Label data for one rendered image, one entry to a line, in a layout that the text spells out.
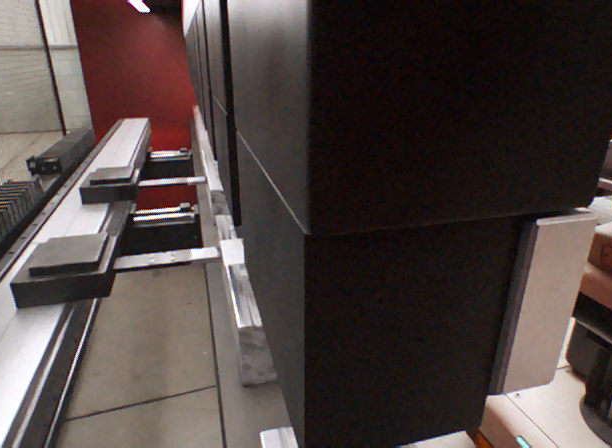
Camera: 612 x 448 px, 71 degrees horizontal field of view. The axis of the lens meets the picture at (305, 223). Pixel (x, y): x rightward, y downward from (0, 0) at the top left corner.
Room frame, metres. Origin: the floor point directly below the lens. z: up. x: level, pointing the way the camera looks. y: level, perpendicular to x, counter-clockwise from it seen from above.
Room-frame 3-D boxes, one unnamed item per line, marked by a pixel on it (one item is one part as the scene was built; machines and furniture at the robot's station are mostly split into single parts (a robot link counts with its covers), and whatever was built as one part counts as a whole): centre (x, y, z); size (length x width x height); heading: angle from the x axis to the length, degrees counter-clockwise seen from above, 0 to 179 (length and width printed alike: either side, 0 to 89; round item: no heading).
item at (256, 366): (0.64, 0.10, 0.92); 0.39 x 0.06 x 0.10; 15
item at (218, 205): (1.80, 0.42, 0.92); 1.67 x 0.06 x 0.10; 15
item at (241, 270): (0.61, 0.10, 0.99); 0.20 x 0.03 x 0.03; 15
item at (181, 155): (1.79, 0.81, 0.81); 0.64 x 0.08 x 0.14; 105
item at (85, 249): (0.55, 0.25, 1.01); 0.26 x 0.12 x 0.05; 105
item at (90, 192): (0.93, 0.35, 1.01); 0.26 x 0.12 x 0.05; 105
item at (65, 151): (1.22, 0.68, 1.02); 0.44 x 0.06 x 0.04; 15
